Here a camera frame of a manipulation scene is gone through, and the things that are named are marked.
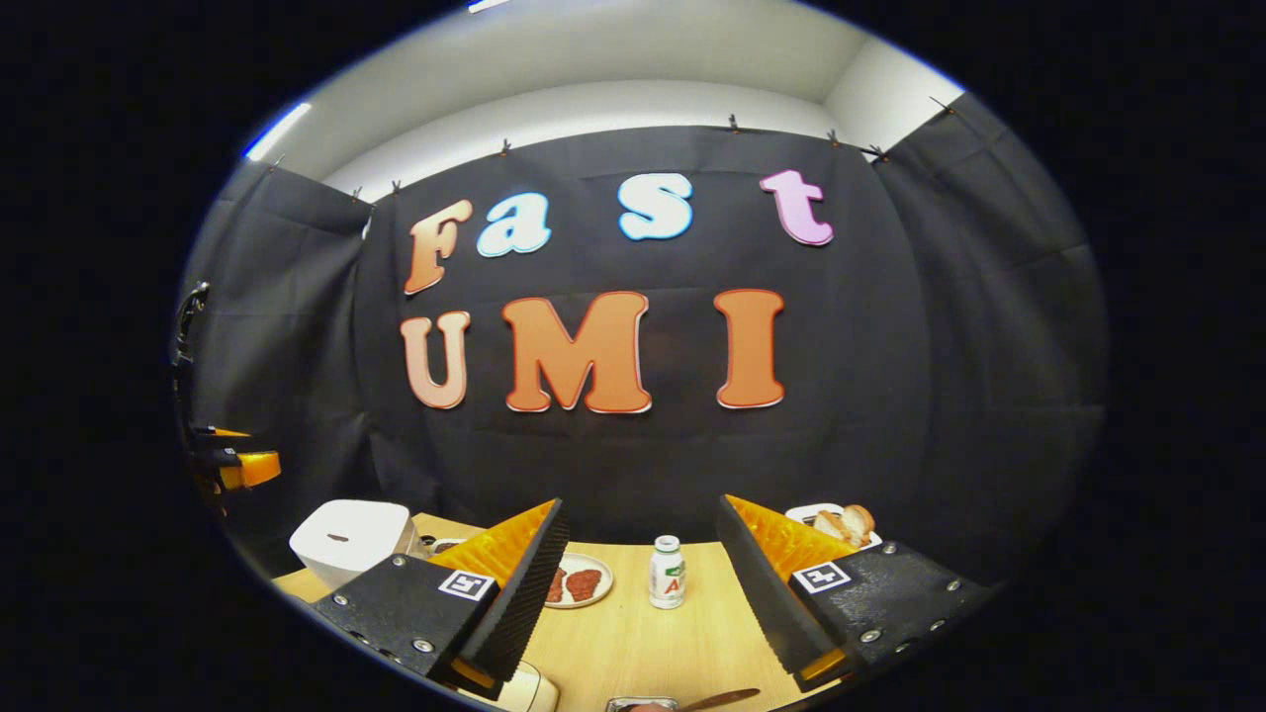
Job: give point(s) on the black backdrop cloth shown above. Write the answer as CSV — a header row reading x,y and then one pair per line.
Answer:
x,y
890,396

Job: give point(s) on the white round plate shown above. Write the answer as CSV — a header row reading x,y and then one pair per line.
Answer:
x,y
598,566

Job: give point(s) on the white rice cooker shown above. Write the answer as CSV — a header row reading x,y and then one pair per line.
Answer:
x,y
346,544

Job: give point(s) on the toast bread slice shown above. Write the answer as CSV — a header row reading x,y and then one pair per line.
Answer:
x,y
829,526
859,521

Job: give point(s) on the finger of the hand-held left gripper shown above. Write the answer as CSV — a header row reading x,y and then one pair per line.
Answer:
x,y
247,468
218,441

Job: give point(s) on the clear chopstick holder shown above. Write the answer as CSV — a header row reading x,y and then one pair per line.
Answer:
x,y
638,704

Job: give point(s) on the ceiling light panel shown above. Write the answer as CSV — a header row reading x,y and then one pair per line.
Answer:
x,y
487,5
277,131

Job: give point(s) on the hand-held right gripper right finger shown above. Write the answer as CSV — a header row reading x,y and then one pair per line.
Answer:
x,y
767,608

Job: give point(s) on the brown wooden spoon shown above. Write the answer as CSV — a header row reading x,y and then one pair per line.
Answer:
x,y
722,699

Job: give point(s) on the white toaster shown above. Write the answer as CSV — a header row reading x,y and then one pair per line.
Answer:
x,y
801,516

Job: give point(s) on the red meat piece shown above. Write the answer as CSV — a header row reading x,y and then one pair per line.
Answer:
x,y
584,583
556,585

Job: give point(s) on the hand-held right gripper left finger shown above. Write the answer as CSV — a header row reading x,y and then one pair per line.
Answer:
x,y
524,603

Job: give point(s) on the white bottle with green label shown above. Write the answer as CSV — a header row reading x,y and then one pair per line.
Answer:
x,y
668,578

